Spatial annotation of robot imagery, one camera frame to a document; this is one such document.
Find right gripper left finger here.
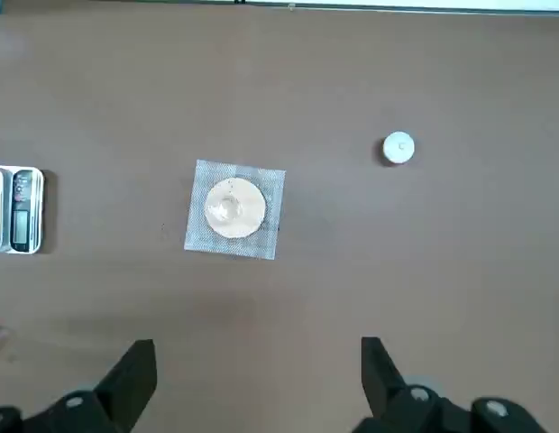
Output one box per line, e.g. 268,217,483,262
0,338,158,433

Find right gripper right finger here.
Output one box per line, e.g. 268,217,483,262
351,336,554,433

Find silver digital balance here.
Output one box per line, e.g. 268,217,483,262
0,165,45,255

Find clear glass beaker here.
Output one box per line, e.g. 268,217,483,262
202,173,262,226

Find white round cap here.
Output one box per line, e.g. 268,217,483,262
380,131,417,166

